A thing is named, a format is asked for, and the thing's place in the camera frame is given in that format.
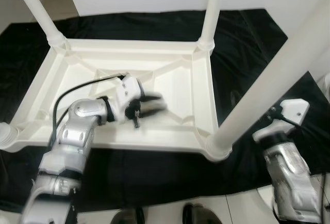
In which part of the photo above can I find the white plastic table top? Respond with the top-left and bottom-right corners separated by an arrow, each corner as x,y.
0,38 -> 233,162

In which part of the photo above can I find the black table cloth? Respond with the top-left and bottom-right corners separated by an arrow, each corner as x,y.
0,8 -> 330,212

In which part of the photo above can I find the grey left robot foot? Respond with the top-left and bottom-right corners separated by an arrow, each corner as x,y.
111,209 -> 145,224

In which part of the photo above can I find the grey robot foot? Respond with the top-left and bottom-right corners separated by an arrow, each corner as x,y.
111,209 -> 145,224
183,203 -> 222,224

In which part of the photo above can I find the grey right robot foot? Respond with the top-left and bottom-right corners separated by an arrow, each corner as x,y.
183,203 -> 222,224

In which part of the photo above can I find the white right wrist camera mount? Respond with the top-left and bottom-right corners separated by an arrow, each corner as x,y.
253,99 -> 311,142

